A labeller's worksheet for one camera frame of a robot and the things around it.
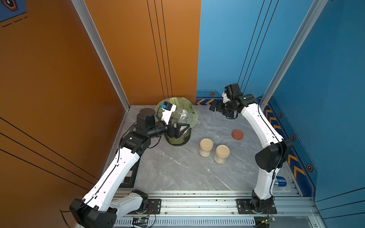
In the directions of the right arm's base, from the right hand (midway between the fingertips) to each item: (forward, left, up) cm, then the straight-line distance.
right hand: (216, 110), depth 85 cm
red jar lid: (-2, -19, -24) cm, 30 cm away
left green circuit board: (-53, +41, -27) cm, 72 cm away
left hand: (-17, +19, +10) cm, 27 cm away
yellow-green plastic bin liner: (+6, +22, 0) cm, 23 cm away
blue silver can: (-34, -35, -23) cm, 54 cm away
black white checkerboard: (-35, +50, -21) cm, 64 cm away
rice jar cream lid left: (-16, +6, -14) cm, 22 cm away
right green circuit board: (-52, -22, -25) cm, 62 cm away
